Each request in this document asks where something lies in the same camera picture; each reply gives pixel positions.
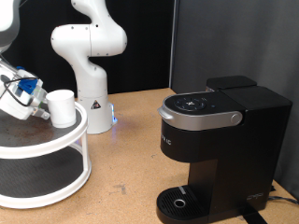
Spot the grey divider panel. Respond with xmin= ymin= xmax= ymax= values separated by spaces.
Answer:
xmin=169 ymin=0 xmax=299 ymax=200

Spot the black strap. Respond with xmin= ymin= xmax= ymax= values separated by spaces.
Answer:
xmin=239 ymin=206 xmax=269 ymax=224

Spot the black curtain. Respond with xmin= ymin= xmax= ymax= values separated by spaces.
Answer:
xmin=3 ymin=0 xmax=176 ymax=104

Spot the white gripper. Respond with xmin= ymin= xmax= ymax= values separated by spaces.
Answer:
xmin=0 ymin=65 xmax=51 ymax=121

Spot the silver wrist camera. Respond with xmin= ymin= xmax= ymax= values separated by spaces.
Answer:
xmin=28 ymin=87 xmax=48 ymax=108

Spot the white mug green-taped handle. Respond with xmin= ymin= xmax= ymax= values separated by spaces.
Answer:
xmin=45 ymin=89 xmax=78 ymax=130

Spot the black Keurig coffee machine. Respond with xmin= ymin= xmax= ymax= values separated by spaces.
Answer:
xmin=155 ymin=75 xmax=293 ymax=224

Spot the braided grey power cable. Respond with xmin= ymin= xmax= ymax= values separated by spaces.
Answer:
xmin=267 ymin=194 xmax=299 ymax=206

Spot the white two-tier turntable rack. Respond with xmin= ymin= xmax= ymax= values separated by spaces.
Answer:
xmin=0 ymin=100 xmax=93 ymax=210

